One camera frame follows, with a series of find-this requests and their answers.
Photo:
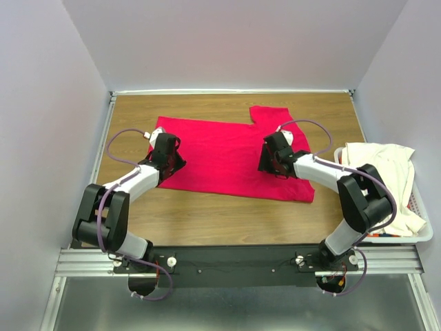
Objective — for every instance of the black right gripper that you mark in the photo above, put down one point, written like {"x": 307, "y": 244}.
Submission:
{"x": 264, "y": 153}

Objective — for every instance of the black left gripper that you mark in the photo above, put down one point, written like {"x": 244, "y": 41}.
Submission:
{"x": 180, "y": 164}

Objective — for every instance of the pink t-shirt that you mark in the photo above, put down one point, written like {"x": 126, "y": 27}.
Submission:
{"x": 223, "y": 157}

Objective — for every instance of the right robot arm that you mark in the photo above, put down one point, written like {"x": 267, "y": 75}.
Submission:
{"x": 365, "y": 200}

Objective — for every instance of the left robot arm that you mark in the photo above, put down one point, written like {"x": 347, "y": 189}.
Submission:
{"x": 102, "y": 217}

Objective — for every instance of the cream white t-shirt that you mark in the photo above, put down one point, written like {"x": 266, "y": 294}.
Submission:
{"x": 392, "y": 179}

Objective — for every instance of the orange garment in basket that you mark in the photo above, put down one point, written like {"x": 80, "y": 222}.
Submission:
{"x": 383, "y": 235}

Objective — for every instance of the white laundry basket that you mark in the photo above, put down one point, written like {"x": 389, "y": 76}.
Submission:
{"x": 420, "y": 227}

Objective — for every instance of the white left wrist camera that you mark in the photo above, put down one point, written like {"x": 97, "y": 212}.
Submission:
{"x": 152, "y": 136}

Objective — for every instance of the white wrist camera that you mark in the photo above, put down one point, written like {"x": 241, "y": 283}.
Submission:
{"x": 152, "y": 136}
{"x": 288, "y": 135}

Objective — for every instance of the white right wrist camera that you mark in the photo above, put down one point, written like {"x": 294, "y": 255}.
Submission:
{"x": 288, "y": 135}

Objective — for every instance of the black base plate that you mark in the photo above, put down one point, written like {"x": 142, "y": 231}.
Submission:
{"x": 237, "y": 266}

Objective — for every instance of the aluminium table frame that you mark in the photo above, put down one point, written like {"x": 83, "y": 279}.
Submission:
{"x": 89, "y": 295}

